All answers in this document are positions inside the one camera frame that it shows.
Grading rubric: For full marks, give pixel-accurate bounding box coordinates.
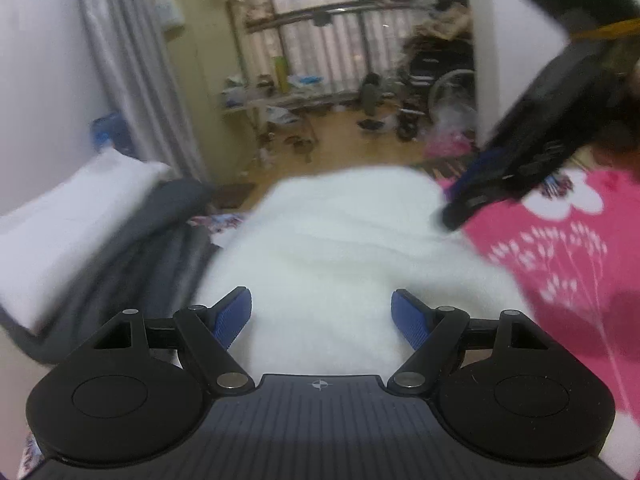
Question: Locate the white knit sweater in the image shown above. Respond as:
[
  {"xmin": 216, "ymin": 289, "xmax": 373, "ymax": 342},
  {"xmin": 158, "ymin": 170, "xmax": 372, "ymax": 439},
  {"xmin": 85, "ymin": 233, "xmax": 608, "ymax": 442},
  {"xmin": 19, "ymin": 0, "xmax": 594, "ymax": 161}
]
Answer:
[{"xmin": 199, "ymin": 164, "xmax": 528, "ymax": 377}]

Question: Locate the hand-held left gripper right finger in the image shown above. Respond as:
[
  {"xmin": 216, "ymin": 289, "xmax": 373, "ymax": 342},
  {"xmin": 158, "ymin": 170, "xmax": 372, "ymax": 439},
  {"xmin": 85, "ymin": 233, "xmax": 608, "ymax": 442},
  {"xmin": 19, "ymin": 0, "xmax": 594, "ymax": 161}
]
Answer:
[{"xmin": 387, "ymin": 288, "xmax": 548, "ymax": 396}]

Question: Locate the white pillow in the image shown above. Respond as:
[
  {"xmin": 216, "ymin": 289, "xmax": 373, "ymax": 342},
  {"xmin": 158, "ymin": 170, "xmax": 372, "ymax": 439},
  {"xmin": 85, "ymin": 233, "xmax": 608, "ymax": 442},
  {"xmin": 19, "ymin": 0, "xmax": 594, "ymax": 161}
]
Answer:
[{"xmin": 0, "ymin": 149, "xmax": 173, "ymax": 333}]

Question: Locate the dark grey folded cloth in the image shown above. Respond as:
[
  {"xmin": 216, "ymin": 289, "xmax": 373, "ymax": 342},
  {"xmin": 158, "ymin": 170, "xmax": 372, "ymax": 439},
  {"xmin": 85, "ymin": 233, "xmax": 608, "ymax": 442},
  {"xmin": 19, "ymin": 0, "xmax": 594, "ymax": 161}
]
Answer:
[{"xmin": 10, "ymin": 179, "xmax": 221, "ymax": 365}]

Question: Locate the grey curtain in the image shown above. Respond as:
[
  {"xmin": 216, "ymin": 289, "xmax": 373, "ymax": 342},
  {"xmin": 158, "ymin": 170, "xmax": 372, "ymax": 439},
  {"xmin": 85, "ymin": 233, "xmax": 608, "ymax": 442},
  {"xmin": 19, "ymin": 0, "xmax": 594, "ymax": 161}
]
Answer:
[{"xmin": 74, "ymin": 0, "xmax": 207, "ymax": 187}]

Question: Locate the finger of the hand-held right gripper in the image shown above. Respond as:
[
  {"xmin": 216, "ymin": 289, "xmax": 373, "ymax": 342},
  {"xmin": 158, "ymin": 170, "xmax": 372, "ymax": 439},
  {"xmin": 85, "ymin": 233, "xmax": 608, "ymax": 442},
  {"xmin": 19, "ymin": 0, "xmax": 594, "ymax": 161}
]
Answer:
[{"xmin": 442, "ymin": 152, "xmax": 526, "ymax": 231}]

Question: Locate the clear plastic bag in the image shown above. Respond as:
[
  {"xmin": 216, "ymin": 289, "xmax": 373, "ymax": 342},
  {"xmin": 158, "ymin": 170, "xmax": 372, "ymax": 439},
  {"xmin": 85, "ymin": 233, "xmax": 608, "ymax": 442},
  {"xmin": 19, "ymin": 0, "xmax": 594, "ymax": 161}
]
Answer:
[{"xmin": 424, "ymin": 99, "xmax": 479, "ymax": 162}]

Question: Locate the balcony railing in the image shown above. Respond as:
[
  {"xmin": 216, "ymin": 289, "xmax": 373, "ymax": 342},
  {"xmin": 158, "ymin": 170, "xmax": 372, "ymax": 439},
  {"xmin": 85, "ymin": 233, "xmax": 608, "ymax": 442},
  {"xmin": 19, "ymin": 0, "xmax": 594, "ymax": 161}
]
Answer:
[{"xmin": 244, "ymin": 0, "xmax": 436, "ymax": 33}]

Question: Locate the pale yellow wardrobe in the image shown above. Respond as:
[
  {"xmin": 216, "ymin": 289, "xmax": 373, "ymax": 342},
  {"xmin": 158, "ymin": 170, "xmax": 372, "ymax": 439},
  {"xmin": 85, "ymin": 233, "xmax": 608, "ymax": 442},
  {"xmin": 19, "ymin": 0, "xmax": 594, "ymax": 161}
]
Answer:
[{"xmin": 136, "ymin": 0, "xmax": 262, "ymax": 183}]

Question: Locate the blue water jug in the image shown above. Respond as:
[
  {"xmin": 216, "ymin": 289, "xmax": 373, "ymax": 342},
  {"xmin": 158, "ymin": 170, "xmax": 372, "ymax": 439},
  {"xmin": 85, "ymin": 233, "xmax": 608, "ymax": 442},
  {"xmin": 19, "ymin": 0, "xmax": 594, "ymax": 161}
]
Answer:
[{"xmin": 90, "ymin": 112, "xmax": 137, "ymax": 157}]

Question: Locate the green bottle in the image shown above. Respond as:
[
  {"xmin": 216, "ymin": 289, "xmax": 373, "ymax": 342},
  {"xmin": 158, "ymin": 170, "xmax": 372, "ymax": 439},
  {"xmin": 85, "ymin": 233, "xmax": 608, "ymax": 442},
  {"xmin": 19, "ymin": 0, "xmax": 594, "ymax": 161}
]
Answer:
[{"xmin": 272, "ymin": 56, "xmax": 289, "ymax": 95}]

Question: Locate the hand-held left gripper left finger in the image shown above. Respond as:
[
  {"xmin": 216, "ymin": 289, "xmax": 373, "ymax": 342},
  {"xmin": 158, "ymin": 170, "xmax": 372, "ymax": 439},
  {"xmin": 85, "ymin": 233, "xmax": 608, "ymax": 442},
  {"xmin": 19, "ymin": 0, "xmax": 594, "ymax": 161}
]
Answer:
[{"xmin": 95, "ymin": 286, "xmax": 253, "ymax": 396}]

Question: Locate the folding table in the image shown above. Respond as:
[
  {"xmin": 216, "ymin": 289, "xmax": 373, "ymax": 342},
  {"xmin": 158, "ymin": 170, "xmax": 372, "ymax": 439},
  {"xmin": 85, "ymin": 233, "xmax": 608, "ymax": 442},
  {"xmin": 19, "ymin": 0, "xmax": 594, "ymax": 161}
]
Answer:
[{"xmin": 220, "ymin": 87, "xmax": 323, "ymax": 163}]

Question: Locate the wheelchair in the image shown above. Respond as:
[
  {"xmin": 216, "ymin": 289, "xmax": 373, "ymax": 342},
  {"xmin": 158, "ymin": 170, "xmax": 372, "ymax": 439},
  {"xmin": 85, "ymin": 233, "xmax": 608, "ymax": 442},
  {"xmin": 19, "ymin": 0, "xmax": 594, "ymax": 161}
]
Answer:
[{"xmin": 395, "ymin": 0, "xmax": 477, "ymax": 138}]

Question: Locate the pink floral blanket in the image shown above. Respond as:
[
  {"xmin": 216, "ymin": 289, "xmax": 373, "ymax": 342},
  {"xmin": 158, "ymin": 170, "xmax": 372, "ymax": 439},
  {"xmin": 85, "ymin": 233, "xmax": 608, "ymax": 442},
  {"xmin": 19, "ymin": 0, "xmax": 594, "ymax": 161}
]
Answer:
[{"xmin": 15, "ymin": 160, "xmax": 640, "ymax": 480}]

